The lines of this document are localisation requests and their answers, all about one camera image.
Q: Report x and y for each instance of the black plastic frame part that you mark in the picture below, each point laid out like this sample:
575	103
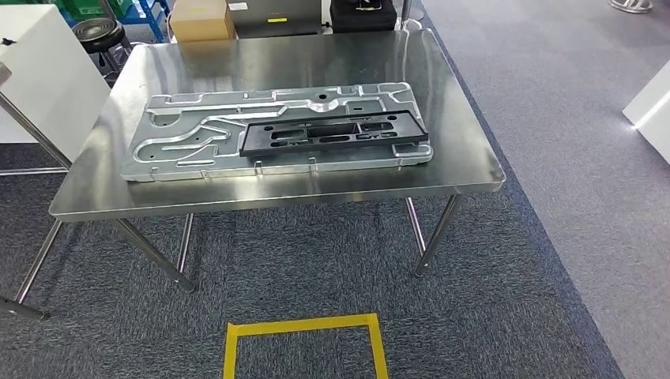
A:
251	138

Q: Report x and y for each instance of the cardboard box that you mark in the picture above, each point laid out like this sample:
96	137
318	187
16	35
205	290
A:
201	21

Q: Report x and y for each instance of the chrome chair base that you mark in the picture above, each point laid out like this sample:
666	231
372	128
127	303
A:
630	5

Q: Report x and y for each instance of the green plastic crate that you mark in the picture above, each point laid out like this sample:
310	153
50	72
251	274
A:
78	8
120	6

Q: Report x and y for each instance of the black equipment case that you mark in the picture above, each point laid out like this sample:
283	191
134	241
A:
361	21

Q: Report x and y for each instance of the stainless steel workbench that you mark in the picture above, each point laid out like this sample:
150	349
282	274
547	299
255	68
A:
288	57

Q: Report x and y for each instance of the blue rack with casters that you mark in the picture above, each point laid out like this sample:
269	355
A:
149	15

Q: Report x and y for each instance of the white cabinet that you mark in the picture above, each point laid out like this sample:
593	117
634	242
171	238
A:
651	115
52	78

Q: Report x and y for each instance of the black round stool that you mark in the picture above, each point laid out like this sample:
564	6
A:
99	34

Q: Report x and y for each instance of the stamped metal plate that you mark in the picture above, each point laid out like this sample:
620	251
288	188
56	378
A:
178	125

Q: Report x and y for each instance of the grey equipment case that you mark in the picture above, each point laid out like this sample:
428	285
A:
282	10

